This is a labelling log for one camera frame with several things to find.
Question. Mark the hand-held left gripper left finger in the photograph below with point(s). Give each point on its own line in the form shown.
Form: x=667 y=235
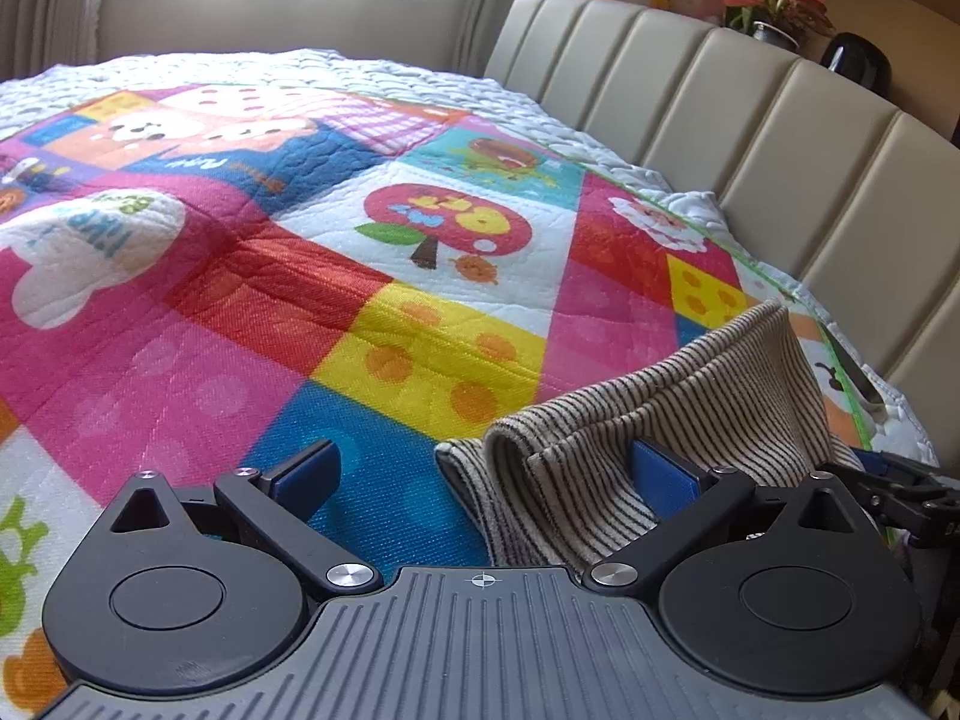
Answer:
x=306 y=478

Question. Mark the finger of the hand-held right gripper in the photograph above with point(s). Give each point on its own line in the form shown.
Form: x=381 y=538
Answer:
x=900 y=502
x=876 y=462

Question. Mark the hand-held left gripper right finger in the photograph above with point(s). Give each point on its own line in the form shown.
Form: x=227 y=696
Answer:
x=664 y=481

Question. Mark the beige striped knit garment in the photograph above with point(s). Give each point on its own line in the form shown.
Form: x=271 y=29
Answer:
x=600 y=427

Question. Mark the smartphone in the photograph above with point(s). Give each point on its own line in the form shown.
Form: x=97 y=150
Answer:
x=855 y=371

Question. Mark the colourful cartoon printed blanket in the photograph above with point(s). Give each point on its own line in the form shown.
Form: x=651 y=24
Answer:
x=262 y=277

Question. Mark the beige padded headboard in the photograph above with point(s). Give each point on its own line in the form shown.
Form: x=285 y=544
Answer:
x=787 y=165

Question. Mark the black rounded speaker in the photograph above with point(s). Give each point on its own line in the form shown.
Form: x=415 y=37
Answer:
x=859 y=64

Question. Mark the white quilted mattress pad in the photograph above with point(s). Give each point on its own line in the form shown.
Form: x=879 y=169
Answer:
x=420 y=79

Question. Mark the potted plant with pink leaves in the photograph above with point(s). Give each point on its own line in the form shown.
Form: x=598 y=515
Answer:
x=776 y=4

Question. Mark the beige curtain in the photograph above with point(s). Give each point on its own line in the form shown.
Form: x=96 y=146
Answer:
x=45 y=7
x=502 y=0

